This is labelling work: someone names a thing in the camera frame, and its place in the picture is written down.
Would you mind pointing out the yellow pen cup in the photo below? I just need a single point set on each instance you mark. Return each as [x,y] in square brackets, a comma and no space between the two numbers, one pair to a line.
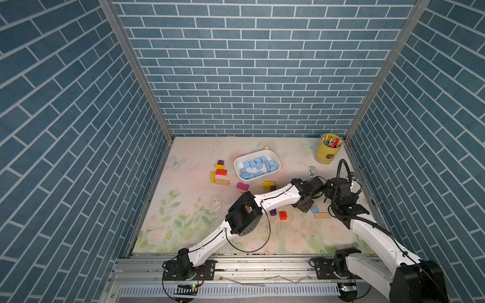
[328,148]

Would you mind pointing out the aluminium corner post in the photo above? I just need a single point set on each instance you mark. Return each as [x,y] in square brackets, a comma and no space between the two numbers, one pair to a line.
[114,20]
[410,24]

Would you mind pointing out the light wood block right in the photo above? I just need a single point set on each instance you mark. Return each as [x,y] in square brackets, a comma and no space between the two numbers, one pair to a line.
[322,215]

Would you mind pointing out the small grey clip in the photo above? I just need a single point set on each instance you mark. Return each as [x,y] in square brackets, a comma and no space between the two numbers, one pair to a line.
[312,171]

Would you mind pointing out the white plastic tub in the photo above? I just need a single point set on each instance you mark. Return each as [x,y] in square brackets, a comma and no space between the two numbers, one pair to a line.
[251,167]

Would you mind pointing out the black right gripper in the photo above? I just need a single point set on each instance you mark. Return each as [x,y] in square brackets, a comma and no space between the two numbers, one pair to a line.
[327,192]

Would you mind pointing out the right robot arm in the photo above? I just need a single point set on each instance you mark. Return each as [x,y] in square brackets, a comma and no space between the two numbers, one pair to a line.
[382,242]

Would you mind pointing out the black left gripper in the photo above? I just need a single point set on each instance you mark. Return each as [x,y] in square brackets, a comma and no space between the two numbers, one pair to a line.
[310,202]

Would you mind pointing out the light blue block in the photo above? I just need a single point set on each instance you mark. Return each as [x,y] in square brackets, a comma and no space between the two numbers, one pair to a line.
[270,166]

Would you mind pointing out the natural wood plank block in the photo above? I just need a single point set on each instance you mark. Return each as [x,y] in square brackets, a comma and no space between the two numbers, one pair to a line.
[223,182]

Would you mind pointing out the magenta rectangular block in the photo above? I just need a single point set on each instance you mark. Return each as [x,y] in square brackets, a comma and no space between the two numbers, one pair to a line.
[242,186]

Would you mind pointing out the aluminium corner post right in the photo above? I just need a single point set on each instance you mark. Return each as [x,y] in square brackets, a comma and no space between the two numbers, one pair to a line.
[410,24]

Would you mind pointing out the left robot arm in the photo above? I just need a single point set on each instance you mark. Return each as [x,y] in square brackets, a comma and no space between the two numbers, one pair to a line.
[242,219]

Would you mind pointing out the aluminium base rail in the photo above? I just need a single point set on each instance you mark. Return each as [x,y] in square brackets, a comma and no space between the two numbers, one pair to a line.
[235,277]

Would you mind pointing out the aluminium corner post left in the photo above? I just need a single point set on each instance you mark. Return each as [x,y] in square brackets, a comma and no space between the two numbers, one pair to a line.
[114,20]

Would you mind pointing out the yellow block near tub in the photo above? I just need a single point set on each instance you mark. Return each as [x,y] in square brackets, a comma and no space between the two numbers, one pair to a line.
[268,184]

